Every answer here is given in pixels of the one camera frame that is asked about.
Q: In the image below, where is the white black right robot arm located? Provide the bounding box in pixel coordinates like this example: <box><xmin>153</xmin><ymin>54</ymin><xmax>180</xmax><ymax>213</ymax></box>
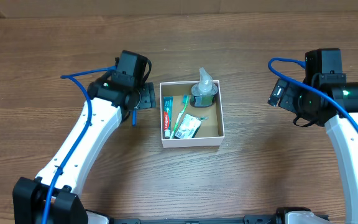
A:
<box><xmin>268</xmin><ymin>48</ymin><xmax>358</xmax><ymax>223</ymax></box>

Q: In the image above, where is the blue disposable razor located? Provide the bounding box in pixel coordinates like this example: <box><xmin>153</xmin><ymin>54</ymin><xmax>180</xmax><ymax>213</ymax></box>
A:
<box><xmin>132</xmin><ymin>110</ymin><xmax>137</xmax><ymax>126</ymax></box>

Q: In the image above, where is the clear soap pump bottle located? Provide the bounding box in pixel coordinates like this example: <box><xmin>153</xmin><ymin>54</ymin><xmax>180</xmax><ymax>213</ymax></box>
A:
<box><xmin>190</xmin><ymin>67</ymin><xmax>218</xmax><ymax>108</ymax></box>

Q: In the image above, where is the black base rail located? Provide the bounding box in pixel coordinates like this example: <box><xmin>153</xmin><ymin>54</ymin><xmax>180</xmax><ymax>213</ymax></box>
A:
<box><xmin>86</xmin><ymin>210</ymin><xmax>285</xmax><ymax>224</ymax></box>

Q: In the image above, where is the green white toothbrush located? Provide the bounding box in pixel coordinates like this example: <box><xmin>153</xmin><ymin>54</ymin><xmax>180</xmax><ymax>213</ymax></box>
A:
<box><xmin>170</xmin><ymin>95</ymin><xmax>190</xmax><ymax>139</ymax></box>

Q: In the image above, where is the green white soap packet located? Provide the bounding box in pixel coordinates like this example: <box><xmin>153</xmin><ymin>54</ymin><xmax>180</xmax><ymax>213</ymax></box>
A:
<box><xmin>173</xmin><ymin>114</ymin><xmax>208</xmax><ymax>139</ymax></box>

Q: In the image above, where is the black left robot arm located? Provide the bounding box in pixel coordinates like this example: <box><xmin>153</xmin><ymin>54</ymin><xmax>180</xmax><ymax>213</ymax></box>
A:
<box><xmin>12</xmin><ymin>50</ymin><xmax>156</xmax><ymax>224</ymax></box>

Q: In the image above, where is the white cardboard box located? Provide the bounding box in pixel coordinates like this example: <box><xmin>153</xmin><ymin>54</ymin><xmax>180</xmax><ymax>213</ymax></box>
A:
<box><xmin>159</xmin><ymin>81</ymin><xmax>225</xmax><ymax>148</ymax></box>

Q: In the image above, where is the green toothpaste tube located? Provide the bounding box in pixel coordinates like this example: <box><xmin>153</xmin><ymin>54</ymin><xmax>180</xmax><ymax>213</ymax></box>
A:
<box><xmin>163</xmin><ymin>96</ymin><xmax>173</xmax><ymax>139</ymax></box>

